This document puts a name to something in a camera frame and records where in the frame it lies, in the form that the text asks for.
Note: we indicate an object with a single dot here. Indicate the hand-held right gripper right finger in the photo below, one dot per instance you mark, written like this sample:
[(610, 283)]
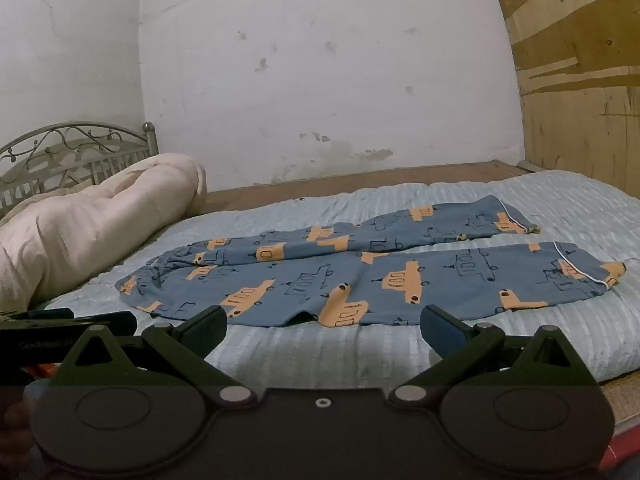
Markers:
[(442, 332)]

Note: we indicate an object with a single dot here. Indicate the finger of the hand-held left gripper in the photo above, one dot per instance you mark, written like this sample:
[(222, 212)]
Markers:
[(107, 322), (50, 314)]

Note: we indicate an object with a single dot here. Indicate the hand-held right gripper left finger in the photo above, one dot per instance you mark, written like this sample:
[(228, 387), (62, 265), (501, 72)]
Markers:
[(204, 330)]

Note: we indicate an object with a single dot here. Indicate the blue car-print pants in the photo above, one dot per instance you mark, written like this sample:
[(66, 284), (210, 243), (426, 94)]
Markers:
[(350, 280)]

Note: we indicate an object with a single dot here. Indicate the rolled cream comforter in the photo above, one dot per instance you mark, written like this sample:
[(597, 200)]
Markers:
[(75, 230)]

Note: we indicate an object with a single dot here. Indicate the light blue quilted bed sheet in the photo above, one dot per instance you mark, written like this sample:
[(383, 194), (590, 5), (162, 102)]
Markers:
[(325, 355)]

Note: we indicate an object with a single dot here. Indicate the brown wooden bed board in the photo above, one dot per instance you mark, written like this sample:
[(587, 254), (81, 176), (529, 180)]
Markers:
[(240, 197)]

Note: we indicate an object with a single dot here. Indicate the metal scrollwork headboard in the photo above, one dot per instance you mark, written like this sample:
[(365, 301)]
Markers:
[(148, 142)]

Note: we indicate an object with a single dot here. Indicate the woven straw mat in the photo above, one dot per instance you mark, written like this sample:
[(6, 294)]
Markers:
[(622, 400)]

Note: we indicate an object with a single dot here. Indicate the red object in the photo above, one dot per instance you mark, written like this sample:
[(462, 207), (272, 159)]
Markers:
[(631, 447)]

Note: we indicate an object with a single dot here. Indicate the plywood panel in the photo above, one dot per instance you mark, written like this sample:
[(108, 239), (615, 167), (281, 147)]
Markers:
[(575, 110)]

